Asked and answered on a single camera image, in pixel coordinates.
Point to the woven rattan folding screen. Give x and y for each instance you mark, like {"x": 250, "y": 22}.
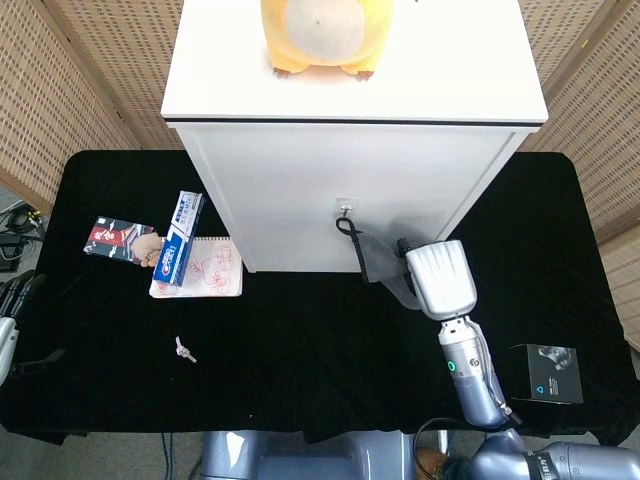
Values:
{"x": 75, "y": 75}
{"x": 590, "y": 100}

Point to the grey microfibre cloth with loop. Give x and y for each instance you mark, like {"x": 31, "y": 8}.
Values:
{"x": 380, "y": 255}

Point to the spiral notebook with red scribbles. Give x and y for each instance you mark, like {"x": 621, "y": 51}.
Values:
{"x": 215, "y": 272}

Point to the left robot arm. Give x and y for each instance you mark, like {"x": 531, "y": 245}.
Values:
{"x": 6, "y": 345}

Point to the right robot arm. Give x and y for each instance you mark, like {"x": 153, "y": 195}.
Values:
{"x": 475, "y": 380}

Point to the black velvet tablecloth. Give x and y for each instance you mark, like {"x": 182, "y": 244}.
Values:
{"x": 310, "y": 350}

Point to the black headset box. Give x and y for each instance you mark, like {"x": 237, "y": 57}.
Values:
{"x": 547, "y": 372}

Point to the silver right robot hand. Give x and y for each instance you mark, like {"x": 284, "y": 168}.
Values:
{"x": 442, "y": 277}

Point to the grey-blue robot torso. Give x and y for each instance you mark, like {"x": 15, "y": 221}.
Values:
{"x": 305, "y": 457}

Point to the clear adhesive wall hook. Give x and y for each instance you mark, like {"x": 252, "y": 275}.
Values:
{"x": 344, "y": 204}

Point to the yellow plush toy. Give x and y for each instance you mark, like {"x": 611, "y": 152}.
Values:
{"x": 325, "y": 35}

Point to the dark snack packet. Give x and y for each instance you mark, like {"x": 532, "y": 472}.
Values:
{"x": 112, "y": 237}

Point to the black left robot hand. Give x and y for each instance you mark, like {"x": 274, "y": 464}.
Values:
{"x": 20, "y": 292}

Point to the silver keys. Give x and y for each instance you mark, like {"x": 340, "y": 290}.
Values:
{"x": 184, "y": 350}

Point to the blue toothpaste box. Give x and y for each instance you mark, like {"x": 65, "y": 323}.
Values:
{"x": 177, "y": 235}

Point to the small beige plush ball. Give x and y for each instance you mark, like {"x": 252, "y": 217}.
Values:
{"x": 147, "y": 248}

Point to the white cabinet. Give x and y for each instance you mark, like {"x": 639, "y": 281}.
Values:
{"x": 340, "y": 165}

